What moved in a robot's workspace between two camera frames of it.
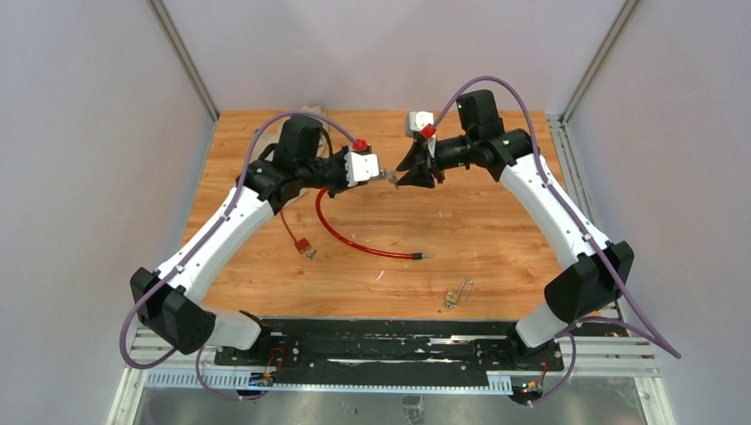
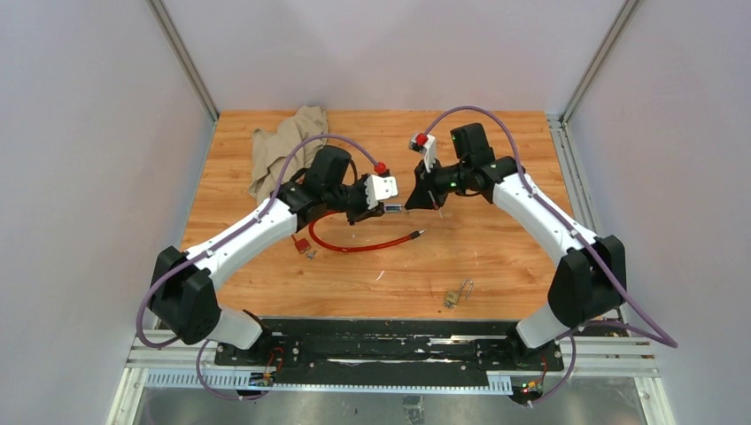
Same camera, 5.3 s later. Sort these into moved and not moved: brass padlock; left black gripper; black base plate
Moved: left black gripper
Not moved: brass padlock; black base plate
